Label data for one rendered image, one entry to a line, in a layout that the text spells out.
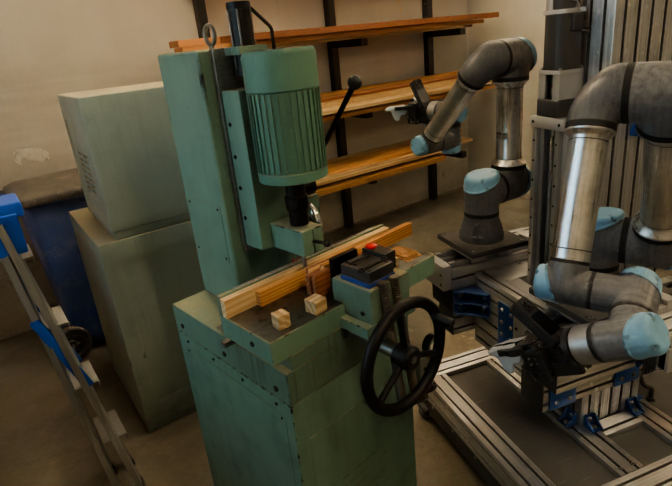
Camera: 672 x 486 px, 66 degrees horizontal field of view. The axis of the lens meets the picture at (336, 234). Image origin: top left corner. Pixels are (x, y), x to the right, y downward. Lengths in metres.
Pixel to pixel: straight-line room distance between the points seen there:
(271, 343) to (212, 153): 0.53
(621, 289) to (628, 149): 0.65
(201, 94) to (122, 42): 2.22
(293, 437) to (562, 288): 0.72
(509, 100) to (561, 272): 0.86
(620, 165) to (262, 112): 1.00
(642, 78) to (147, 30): 2.99
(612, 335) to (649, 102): 0.43
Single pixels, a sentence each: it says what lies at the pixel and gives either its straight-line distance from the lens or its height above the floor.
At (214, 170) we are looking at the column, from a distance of 1.42.
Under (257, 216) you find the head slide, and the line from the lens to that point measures 1.39.
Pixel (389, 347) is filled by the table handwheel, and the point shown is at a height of 0.82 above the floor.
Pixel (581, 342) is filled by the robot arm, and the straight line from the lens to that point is 1.07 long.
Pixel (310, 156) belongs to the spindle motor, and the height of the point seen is 1.26.
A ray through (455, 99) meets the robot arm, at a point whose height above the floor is 1.29.
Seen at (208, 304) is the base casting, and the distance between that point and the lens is 1.64.
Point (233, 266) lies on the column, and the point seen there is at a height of 0.94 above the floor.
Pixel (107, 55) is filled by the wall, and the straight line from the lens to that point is 3.56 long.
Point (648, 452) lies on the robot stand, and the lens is 2.03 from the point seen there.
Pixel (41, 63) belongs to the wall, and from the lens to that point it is 3.50.
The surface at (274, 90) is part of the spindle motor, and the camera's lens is 1.21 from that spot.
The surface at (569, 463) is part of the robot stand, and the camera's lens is 1.92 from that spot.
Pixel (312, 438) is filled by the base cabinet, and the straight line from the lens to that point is 1.40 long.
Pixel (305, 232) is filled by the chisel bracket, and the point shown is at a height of 1.07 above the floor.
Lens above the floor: 1.51
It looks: 20 degrees down
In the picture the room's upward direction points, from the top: 6 degrees counter-clockwise
